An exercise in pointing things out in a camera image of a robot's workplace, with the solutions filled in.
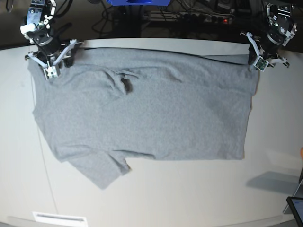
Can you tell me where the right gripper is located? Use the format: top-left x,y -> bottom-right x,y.
34,35 -> 77,68

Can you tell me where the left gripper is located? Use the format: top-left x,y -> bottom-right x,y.
248,35 -> 282,65

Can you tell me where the grey T-shirt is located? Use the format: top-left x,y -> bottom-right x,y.
28,48 -> 258,189

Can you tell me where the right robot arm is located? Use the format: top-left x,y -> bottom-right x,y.
20,0 -> 73,66

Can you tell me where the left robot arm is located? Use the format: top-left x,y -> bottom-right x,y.
242,3 -> 297,71

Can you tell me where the black power strip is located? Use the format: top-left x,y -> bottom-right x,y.
181,13 -> 233,25

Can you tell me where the black tablet device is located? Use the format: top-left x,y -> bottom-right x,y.
286,197 -> 303,227

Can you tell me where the white table label strip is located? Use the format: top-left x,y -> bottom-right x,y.
32,211 -> 88,225

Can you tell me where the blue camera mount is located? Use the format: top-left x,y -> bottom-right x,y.
107,0 -> 170,6

